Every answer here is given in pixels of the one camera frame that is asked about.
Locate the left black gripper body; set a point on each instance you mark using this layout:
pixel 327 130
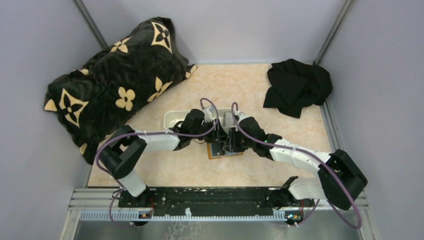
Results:
pixel 215 139

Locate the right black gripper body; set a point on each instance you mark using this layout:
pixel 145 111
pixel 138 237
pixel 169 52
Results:
pixel 234 138

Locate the mustard leather card holder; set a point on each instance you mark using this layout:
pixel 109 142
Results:
pixel 215 151

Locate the white oblong plastic tray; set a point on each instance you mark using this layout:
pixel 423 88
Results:
pixel 172 117

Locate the stack of white cards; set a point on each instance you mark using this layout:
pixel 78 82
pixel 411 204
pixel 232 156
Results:
pixel 228 120

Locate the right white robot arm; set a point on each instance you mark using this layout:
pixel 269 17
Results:
pixel 337 178

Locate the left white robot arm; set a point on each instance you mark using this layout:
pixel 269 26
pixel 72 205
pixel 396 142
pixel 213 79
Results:
pixel 122 152

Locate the crumpled black cloth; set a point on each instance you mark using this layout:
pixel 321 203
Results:
pixel 295 85

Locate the black floral patterned pillow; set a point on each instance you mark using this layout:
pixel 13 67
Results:
pixel 117 82

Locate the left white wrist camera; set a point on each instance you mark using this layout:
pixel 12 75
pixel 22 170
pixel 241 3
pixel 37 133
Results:
pixel 209 114

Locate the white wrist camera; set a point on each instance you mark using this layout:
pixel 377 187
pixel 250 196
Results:
pixel 240 116
pixel 209 114

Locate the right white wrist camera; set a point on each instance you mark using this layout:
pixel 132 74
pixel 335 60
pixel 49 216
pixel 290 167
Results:
pixel 240 116

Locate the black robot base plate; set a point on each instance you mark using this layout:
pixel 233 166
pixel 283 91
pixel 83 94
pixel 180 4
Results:
pixel 213 201

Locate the aluminium frame rail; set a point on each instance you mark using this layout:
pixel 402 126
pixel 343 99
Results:
pixel 102 204

